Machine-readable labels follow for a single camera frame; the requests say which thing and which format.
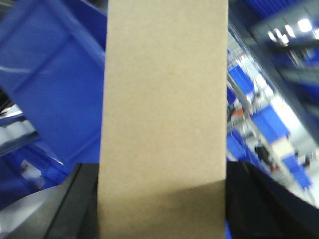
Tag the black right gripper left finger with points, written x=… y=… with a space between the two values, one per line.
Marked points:
x=54 y=213

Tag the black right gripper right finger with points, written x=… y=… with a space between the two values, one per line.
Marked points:
x=257 y=207

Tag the tall brown cardboard box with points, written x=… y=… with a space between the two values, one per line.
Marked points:
x=163 y=154

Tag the large blue plastic crate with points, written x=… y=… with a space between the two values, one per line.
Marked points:
x=52 y=62

